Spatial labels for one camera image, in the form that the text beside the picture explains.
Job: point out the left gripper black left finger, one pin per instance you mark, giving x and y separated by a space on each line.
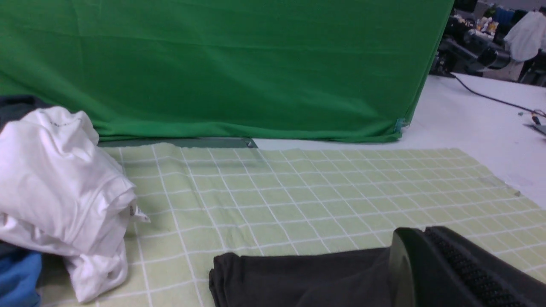
418 276

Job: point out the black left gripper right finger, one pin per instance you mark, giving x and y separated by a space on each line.
492 281

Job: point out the dark gray long-sleeve shirt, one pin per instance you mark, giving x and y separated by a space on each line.
356 278

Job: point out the white crumpled shirt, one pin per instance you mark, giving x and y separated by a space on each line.
64 195

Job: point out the metal binder clip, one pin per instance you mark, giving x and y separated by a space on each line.
400 124

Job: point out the green backdrop cloth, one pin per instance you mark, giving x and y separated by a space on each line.
335 70

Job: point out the light green checkered tablecloth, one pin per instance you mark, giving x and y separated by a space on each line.
203 202

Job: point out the background clutter and equipment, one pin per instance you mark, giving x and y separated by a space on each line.
499 39

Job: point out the blue crumpled garment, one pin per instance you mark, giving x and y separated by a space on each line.
20 270

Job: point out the dark gray crumpled garment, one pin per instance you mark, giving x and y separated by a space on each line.
16 107

